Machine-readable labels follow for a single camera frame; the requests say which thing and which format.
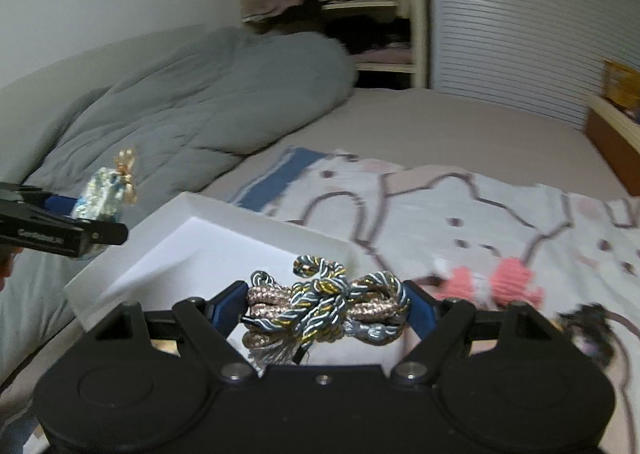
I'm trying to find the brown cardboard box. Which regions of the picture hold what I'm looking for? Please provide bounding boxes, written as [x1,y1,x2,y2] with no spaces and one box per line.
[602,59,640,110]

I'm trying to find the grey-green duvet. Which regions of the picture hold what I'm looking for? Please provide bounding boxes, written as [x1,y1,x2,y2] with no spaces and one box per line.
[0,26,357,375]

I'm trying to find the floral blue fabric pouch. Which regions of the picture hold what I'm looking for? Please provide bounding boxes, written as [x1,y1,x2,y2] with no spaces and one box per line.
[70,148,137,223]

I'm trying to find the pink crochet doll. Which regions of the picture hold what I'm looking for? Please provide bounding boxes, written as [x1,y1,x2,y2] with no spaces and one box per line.
[435,258,544,309]

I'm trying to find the white cardboard box tray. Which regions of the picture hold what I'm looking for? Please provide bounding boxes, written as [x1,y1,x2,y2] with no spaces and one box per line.
[63,190,359,370]

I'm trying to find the wooden headboard ledge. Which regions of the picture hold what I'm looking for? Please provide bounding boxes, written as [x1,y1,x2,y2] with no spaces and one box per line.
[584,95,640,197]

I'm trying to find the cartoon cat patterned cloth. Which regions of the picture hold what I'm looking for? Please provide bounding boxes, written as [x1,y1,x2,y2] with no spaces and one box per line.
[232,147,639,453]

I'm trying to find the cream wall shelf unit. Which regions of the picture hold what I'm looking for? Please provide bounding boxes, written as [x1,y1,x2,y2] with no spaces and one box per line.
[240,0,430,88]

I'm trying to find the dark crochet flower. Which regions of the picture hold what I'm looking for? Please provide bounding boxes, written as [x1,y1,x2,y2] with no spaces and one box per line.
[555,303,617,373]

